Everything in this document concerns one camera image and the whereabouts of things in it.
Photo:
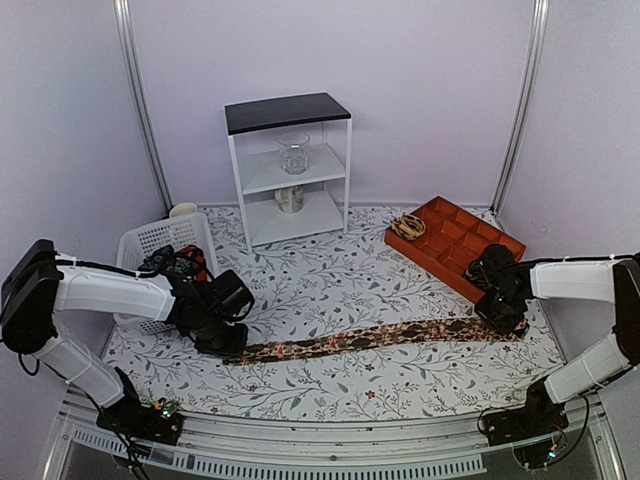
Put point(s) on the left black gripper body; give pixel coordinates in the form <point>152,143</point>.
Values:
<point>214,339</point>

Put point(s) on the orange divided organizer tray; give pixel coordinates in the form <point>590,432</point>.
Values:
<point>453,239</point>

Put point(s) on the cream mug behind basket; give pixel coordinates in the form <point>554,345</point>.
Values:
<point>182,209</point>

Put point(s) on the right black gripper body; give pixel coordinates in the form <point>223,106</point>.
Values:
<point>499,311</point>

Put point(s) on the right aluminium corner post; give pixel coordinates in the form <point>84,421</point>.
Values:
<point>531,68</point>

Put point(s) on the dark blue floral tie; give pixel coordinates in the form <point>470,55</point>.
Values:
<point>162,260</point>

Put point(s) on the white shelf with black top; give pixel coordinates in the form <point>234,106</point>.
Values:
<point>253,130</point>

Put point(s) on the clear drinking glass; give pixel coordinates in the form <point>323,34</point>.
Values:
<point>293,149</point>

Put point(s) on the left aluminium corner post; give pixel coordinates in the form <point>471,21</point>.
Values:
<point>124,26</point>

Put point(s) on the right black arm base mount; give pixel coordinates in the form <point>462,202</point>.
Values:
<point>502,426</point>

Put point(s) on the aluminium corner post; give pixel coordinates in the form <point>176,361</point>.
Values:
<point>124,26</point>
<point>531,68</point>

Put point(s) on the cream floral paisley tie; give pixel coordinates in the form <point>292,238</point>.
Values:
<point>466,329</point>

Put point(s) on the rolled beige striped tie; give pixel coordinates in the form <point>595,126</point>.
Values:
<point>408,227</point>

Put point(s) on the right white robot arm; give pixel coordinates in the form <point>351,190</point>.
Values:
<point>612,279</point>

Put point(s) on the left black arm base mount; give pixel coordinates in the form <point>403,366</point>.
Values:
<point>130,418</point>

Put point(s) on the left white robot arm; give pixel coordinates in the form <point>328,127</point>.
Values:
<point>46,283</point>

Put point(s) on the red black striped tie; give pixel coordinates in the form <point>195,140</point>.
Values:
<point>193,263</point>

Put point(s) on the white perforated plastic basket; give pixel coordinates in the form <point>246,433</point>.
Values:
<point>152,289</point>

